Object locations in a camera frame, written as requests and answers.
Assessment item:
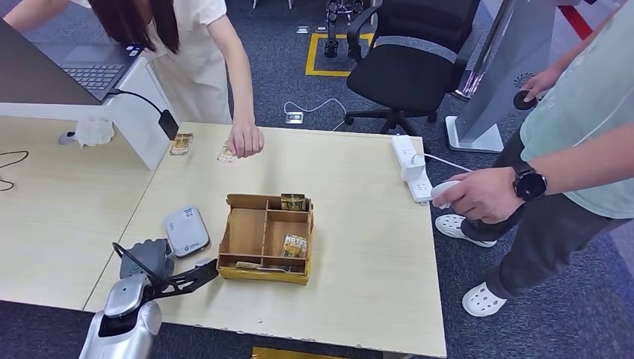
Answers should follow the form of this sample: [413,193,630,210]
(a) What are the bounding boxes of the person's left hand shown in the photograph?
[432,167,526,225]
[227,121,265,159]

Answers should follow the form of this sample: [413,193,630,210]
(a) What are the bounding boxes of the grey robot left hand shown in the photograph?
[120,239,176,281]

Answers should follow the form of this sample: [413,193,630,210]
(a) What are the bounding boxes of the person's right hand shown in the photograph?
[520,68,563,103]

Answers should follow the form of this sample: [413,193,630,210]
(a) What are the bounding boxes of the black round controller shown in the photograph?
[512,90,538,111]

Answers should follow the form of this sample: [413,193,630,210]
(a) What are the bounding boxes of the white handheld controller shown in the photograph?
[429,179,463,210]

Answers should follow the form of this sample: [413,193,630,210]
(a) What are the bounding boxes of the grey card reader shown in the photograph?
[164,205,211,259]

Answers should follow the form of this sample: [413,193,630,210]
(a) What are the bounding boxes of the person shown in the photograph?
[431,0,634,318]
[2,0,266,159]

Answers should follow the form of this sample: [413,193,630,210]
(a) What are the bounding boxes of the green gold room key card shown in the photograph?
[280,193,307,212]

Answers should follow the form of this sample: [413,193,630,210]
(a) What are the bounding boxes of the room key card HOTEL print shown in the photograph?
[281,233,309,260]

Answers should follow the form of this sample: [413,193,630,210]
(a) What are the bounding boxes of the silver kiosk stand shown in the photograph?
[444,0,570,155]

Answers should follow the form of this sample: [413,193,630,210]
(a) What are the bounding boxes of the white clog shoe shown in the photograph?
[461,281,508,318]
[434,214,497,249]

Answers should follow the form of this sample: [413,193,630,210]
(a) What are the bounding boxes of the black smartwatch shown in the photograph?
[512,165,549,203]

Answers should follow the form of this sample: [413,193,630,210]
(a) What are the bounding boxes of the white plug charger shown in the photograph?
[401,153,427,182]

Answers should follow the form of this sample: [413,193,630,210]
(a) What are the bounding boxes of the white power strip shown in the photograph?
[391,135,437,205]

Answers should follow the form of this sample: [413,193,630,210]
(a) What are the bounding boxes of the wooden organizer box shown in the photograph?
[217,193,315,286]

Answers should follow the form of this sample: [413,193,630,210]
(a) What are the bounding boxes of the white raised desk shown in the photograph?
[0,57,180,172]

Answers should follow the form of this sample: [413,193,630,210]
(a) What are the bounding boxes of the yellow floor tape square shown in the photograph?
[305,33,375,78]

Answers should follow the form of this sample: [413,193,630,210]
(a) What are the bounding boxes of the black robot legs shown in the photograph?
[324,0,363,59]

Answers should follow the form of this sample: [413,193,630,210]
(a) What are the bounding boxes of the black office chair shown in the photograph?
[343,0,481,137]

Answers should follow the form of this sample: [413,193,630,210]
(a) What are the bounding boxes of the white crumpled tissue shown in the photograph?
[74,117,115,149]

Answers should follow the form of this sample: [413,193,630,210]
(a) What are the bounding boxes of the dark grey laptop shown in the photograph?
[0,19,144,106]

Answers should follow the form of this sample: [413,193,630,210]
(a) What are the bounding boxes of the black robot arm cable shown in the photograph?
[111,242,165,289]

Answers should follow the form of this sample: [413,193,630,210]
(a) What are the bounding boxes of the white controller cable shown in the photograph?
[410,152,474,174]

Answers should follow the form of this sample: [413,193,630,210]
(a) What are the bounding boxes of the white floor cable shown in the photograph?
[283,98,348,132]

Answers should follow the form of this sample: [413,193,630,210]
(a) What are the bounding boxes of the black laptop power cable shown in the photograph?
[108,89,180,142]

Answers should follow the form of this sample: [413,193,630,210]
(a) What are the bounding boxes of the thin black cable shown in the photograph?
[0,150,30,193]

